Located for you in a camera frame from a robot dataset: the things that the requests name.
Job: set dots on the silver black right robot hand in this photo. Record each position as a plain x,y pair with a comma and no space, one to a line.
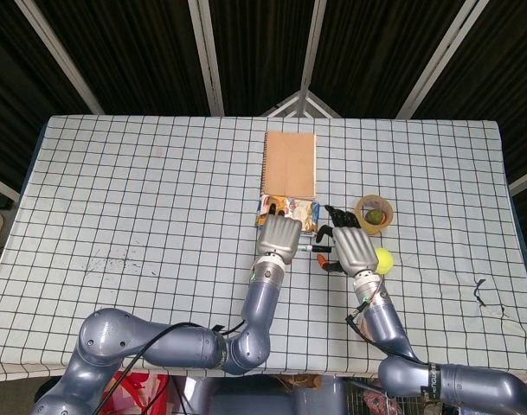
354,250

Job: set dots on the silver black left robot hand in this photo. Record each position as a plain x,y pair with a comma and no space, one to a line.
278,238

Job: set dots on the green white marker pen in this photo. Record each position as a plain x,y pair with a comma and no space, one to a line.
308,248

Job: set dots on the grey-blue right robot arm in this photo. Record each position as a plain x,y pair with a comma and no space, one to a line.
462,382

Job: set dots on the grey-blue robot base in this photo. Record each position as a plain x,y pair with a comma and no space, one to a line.
263,400

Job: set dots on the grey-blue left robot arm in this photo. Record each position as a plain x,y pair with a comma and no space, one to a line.
176,346

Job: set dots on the yellow tennis ball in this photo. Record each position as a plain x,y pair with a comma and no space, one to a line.
386,261

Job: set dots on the olive green round object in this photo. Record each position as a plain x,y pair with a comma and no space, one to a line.
374,216

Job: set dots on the colourful foil snack packet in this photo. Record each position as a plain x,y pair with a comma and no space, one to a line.
306,212

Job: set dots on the clear yellowish tape roll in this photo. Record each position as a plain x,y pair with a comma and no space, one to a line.
384,203

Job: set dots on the brown spiral notebook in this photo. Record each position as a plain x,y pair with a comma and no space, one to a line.
289,164

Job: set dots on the white black checkered tablecloth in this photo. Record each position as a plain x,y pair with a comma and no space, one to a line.
159,216

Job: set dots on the black loose thread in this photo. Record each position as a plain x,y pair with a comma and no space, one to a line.
478,294

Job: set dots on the red plastic bag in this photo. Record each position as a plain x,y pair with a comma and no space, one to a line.
146,391

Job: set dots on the white triangular metal frame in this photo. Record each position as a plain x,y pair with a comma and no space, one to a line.
284,103

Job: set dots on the white metal frame bar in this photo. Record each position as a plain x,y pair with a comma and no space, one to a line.
1,187
59,56
440,60
525,179
312,43
207,56

